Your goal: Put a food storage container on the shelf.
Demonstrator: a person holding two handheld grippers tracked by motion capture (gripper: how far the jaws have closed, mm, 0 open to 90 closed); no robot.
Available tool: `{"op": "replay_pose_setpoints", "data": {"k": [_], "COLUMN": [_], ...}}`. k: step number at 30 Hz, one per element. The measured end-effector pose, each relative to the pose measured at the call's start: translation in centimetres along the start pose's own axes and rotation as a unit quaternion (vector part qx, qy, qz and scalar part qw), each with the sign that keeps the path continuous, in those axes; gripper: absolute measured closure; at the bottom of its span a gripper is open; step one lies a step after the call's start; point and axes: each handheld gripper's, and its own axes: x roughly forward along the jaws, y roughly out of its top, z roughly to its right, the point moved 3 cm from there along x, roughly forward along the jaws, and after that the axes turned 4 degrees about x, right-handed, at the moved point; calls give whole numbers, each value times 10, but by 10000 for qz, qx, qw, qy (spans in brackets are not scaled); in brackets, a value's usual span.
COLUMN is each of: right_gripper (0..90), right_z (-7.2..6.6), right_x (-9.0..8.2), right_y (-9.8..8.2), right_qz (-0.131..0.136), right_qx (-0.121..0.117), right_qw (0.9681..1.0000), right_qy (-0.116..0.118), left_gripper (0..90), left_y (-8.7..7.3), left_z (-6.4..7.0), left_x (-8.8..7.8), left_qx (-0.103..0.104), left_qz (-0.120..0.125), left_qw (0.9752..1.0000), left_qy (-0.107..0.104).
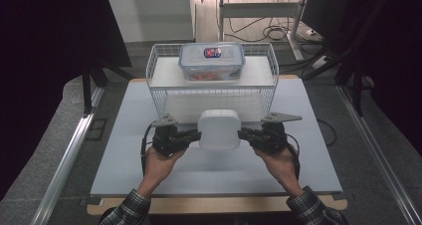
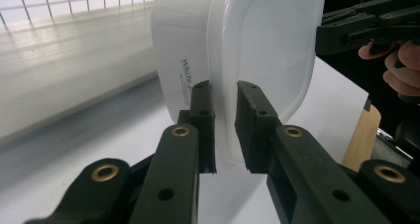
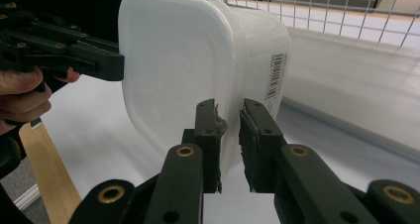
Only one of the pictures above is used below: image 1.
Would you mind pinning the aluminium rail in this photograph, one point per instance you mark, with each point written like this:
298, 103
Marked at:
63, 172
375, 148

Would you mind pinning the dark curtain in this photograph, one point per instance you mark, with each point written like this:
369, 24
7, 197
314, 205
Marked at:
43, 69
398, 52

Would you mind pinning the black metal stand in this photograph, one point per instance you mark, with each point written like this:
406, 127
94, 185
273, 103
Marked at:
356, 69
88, 85

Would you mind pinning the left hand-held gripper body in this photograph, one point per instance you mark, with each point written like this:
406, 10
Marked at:
167, 137

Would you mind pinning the person's left hand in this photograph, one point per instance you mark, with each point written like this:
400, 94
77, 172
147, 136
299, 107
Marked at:
159, 167

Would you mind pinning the clear container with blue-rimmed lid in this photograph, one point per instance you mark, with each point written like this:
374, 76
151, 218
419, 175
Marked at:
212, 60

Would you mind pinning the black monitor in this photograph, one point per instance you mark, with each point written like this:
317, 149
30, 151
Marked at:
323, 12

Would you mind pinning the person's right hand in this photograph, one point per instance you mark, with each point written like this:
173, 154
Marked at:
280, 167

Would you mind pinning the white cabinet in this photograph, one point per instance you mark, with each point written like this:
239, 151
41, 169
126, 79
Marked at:
151, 16

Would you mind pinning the white plastic container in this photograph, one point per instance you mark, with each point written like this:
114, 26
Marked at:
219, 129

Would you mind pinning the white desk frame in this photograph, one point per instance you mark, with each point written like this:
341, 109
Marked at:
257, 9

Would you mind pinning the white power strip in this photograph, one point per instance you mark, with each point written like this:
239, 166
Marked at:
320, 62

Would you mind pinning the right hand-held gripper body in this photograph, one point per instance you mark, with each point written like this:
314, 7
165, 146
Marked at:
273, 135

